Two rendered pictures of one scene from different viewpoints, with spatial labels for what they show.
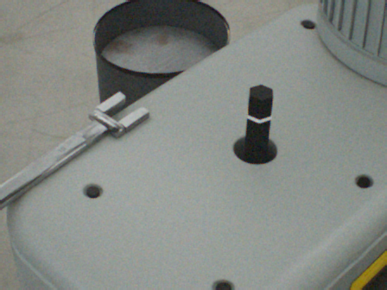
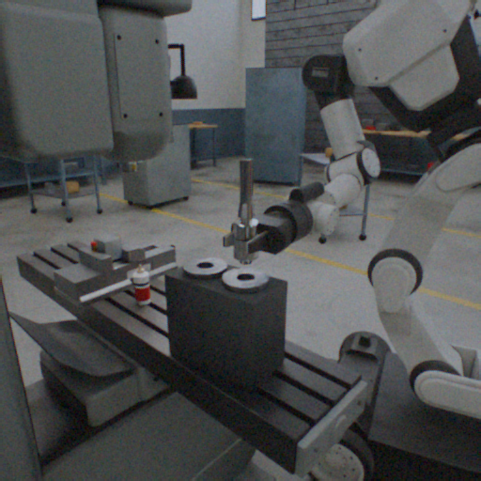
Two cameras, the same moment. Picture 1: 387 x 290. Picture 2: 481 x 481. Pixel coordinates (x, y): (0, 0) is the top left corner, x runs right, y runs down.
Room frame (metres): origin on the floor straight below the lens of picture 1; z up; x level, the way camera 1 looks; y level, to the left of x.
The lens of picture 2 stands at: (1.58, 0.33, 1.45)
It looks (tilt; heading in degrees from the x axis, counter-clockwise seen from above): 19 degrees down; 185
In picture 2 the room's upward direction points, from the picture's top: straight up
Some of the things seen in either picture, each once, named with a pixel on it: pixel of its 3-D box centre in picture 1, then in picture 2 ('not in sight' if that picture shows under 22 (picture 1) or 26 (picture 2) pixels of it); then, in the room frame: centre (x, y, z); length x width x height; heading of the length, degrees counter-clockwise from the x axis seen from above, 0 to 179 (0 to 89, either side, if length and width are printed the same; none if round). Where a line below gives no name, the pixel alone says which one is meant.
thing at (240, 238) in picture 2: not in sight; (245, 241); (0.87, 0.29, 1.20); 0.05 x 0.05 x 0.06
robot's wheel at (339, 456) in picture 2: not in sight; (335, 458); (0.70, 0.53, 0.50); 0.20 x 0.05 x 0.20; 70
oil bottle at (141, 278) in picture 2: not in sight; (141, 283); (0.62, 0.00, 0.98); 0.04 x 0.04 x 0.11
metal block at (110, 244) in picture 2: not in sight; (107, 247); (0.51, -0.13, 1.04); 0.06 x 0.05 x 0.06; 54
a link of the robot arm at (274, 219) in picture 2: not in sight; (273, 229); (0.80, 0.34, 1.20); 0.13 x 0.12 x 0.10; 57
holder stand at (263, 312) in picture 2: not in sight; (224, 316); (0.85, 0.25, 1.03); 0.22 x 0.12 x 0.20; 59
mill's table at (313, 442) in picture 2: not in sight; (142, 311); (0.60, -0.01, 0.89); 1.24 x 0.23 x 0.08; 52
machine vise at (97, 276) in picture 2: not in sight; (118, 262); (0.49, -0.12, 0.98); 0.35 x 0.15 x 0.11; 144
